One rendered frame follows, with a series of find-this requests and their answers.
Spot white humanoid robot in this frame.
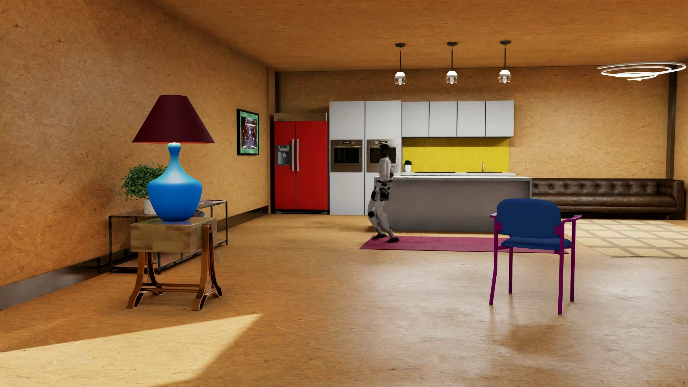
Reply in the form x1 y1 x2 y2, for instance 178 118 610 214
367 143 400 244

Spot red double-door refrigerator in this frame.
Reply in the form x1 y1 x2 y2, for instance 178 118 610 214
273 113 330 215

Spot white tall oven cabinet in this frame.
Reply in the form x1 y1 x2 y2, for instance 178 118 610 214
329 100 402 216

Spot magenta floor rug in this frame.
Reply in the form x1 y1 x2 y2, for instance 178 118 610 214
359 235 569 254

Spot grey kitchen island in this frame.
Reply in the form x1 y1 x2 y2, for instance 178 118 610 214
374 172 533 233

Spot glass pendant lamp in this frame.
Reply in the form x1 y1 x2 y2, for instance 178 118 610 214
498 40 512 85
445 41 459 85
394 43 407 86

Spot black metal console table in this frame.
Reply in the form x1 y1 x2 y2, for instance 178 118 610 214
109 199 229 274

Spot blue lamp with maroon shade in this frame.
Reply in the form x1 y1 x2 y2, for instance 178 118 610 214
132 95 215 222

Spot wooden end table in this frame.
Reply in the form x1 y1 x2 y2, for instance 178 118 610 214
127 216 223 311

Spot green potted plant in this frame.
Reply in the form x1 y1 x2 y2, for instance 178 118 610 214
121 163 167 216

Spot brown leather tufted sofa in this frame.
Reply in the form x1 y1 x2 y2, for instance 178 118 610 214
531 178 685 220

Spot beige checkered floor rug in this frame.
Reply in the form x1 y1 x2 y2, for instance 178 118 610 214
563 218 688 259

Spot white spiral ceiling light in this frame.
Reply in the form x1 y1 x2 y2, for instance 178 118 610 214
597 62 687 82

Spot built-in wall oven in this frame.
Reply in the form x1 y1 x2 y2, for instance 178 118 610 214
330 140 363 173
367 140 401 173

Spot framed wall picture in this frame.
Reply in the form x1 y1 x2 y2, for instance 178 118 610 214
236 109 260 157

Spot white upper wall cabinets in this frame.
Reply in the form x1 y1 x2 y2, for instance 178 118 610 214
401 100 515 138

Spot blue chair with purple frame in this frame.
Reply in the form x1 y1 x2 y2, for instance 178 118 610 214
488 198 583 316

